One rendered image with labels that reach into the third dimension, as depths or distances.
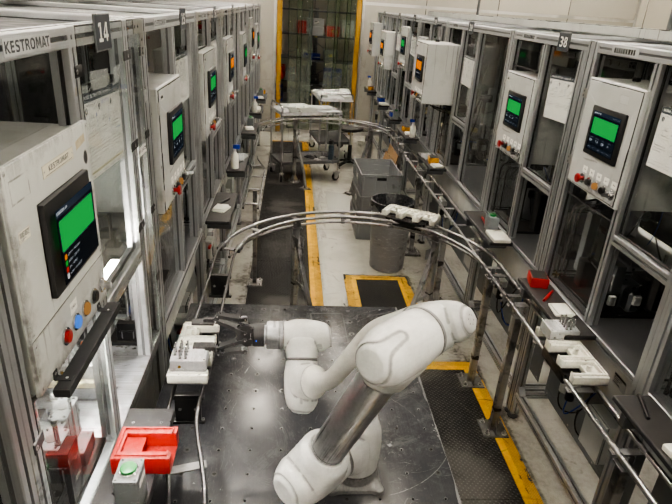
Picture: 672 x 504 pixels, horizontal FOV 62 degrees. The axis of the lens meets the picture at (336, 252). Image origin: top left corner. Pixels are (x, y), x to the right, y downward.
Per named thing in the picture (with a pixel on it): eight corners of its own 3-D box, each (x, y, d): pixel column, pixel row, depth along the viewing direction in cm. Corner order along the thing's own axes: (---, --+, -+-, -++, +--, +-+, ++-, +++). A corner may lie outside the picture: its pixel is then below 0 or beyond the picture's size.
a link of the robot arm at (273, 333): (283, 315, 182) (265, 315, 182) (283, 330, 174) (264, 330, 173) (283, 339, 186) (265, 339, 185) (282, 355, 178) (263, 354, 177)
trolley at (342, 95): (354, 160, 827) (359, 93, 787) (316, 160, 814) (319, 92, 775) (342, 147, 902) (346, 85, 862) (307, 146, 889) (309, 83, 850)
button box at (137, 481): (141, 516, 139) (137, 481, 134) (108, 517, 139) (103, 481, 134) (148, 491, 146) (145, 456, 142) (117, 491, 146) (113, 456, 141)
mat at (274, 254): (326, 336, 387) (326, 334, 387) (240, 334, 382) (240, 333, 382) (308, 141, 920) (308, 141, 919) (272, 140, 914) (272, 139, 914)
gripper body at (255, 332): (265, 339, 185) (237, 339, 184) (266, 317, 181) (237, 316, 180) (264, 352, 178) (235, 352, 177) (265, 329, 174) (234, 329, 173)
